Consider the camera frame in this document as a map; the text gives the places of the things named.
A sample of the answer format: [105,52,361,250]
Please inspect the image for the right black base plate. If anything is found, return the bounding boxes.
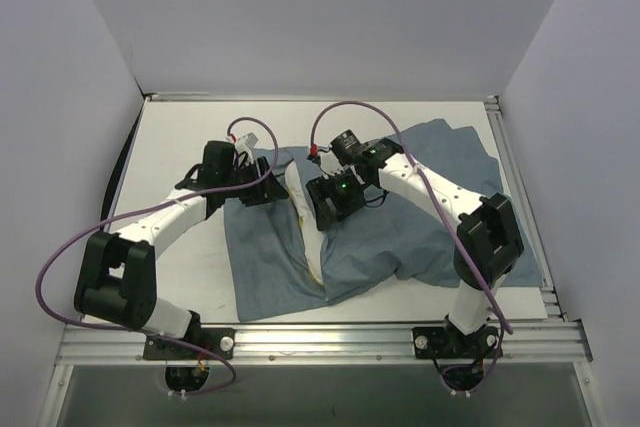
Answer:
[411,320,503,361]

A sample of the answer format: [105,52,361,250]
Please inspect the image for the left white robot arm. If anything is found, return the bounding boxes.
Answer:
[74,141,288,358]

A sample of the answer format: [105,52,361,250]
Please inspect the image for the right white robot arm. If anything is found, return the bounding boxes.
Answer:
[306,130,524,356]

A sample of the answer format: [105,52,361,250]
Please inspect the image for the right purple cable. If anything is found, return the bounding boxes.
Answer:
[306,100,515,393]

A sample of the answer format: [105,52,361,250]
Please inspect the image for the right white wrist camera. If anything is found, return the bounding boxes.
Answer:
[318,151,344,176]

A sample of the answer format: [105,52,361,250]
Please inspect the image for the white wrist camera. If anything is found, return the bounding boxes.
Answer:
[234,132,258,155]
[318,151,344,176]

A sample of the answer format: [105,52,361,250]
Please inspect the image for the front aluminium rail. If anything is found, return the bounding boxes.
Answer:
[56,321,592,366]

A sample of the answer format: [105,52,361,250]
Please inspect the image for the blue-grey pillowcase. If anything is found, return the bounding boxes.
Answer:
[223,119,543,322]

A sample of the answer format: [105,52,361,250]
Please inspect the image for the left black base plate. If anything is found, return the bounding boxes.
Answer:
[142,325,236,361]

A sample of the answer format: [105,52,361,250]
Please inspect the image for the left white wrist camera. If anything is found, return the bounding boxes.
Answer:
[234,132,258,155]

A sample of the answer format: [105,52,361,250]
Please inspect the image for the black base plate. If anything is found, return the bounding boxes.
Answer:
[142,325,236,361]
[411,320,503,361]

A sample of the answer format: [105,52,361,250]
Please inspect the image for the back aluminium rail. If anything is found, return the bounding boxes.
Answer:
[146,92,213,102]

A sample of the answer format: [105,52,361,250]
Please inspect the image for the white pillow yellow edge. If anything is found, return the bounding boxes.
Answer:
[284,161,324,287]

